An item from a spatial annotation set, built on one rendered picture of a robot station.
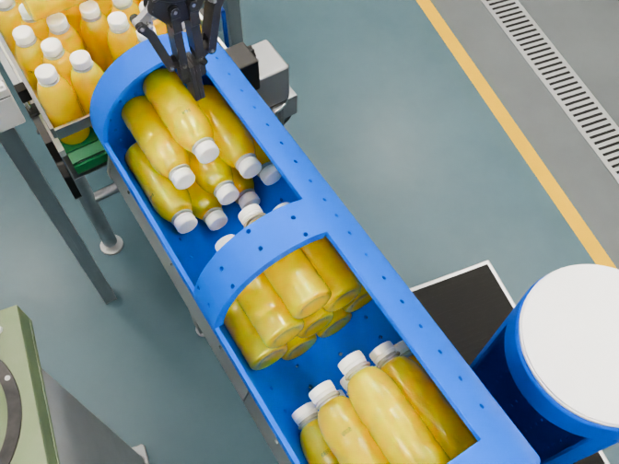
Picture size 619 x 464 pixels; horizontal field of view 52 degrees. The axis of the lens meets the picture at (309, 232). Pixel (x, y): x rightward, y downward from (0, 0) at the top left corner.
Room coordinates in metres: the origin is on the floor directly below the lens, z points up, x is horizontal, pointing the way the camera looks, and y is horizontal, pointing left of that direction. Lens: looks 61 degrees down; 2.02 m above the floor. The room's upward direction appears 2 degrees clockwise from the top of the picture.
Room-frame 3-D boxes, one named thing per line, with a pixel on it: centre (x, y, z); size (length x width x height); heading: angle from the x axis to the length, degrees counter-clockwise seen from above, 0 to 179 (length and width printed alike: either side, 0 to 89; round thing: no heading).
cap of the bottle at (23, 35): (0.95, 0.59, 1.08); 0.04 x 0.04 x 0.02
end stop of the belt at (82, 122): (0.91, 0.36, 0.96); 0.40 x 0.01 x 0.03; 125
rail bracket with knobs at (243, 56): (1.00, 0.18, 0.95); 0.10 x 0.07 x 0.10; 125
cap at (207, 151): (0.64, 0.18, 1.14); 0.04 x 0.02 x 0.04; 124
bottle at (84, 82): (0.89, 0.46, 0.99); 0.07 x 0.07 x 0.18
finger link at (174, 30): (0.63, 0.19, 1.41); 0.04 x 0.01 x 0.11; 34
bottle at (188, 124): (0.72, 0.23, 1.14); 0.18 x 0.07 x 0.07; 34
